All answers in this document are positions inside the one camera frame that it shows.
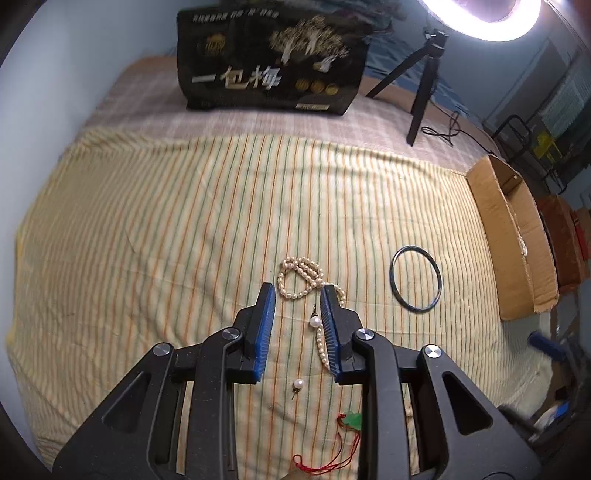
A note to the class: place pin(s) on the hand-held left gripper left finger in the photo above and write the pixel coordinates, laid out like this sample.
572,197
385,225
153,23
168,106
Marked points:
265,332

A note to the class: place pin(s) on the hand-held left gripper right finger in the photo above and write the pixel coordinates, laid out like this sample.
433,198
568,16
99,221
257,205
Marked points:
330,332

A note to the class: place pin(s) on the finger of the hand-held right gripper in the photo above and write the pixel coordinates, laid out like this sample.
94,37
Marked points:
542,344

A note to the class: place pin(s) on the pearl earring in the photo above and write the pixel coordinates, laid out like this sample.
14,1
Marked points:
299,384
315,321

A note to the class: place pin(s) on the dark thin bangle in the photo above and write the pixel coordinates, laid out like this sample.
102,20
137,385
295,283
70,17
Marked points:
392,284

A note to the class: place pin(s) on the cardboard box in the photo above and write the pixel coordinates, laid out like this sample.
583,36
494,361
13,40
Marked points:
512,258

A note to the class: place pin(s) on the orange cloth covered table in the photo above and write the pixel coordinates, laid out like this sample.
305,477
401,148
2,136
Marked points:
563,240

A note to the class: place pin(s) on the yellow striped cloth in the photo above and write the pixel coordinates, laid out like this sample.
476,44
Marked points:
138,230

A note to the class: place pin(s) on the yellow box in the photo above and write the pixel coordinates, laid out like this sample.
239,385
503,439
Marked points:
547,145

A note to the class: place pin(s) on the white striped towel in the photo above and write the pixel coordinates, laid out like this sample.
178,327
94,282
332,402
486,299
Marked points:
561,106

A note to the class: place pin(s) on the black tripod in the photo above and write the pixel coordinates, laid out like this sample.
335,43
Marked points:
422,92

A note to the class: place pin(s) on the beige checked cloth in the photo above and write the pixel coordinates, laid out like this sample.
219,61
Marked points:
138,106

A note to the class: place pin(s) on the black printed bag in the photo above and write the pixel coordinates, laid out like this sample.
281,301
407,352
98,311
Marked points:
258,55

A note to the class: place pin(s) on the blue patterned quilt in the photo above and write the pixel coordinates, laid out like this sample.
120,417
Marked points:
392,50

